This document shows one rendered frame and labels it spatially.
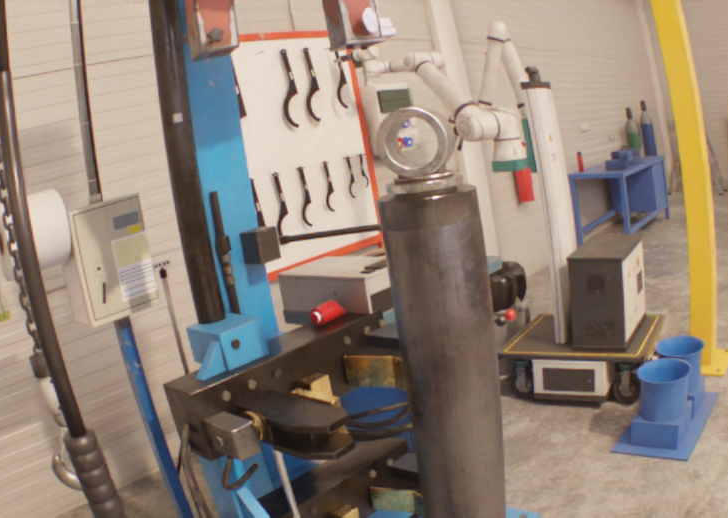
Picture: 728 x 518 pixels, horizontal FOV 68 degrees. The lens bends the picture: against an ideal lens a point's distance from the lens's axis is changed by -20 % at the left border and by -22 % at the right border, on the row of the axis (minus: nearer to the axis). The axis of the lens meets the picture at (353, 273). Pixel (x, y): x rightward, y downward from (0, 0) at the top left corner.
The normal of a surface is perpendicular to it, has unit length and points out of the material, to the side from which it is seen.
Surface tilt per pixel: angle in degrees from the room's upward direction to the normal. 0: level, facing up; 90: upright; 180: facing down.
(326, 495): 90
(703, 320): 90
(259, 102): 90
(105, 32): 90
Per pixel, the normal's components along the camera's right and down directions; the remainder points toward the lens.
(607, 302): -0.61, 0.27
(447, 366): -0.14, 0.23
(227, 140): 0.71, 0.02
